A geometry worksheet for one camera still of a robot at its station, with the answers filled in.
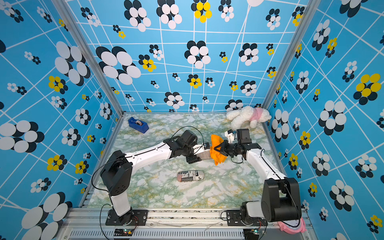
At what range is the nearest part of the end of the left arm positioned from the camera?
0.64 meters

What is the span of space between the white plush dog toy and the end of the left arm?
463 mm

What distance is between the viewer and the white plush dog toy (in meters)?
1.07

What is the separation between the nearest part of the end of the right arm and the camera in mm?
634

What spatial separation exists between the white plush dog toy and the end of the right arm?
346 mm
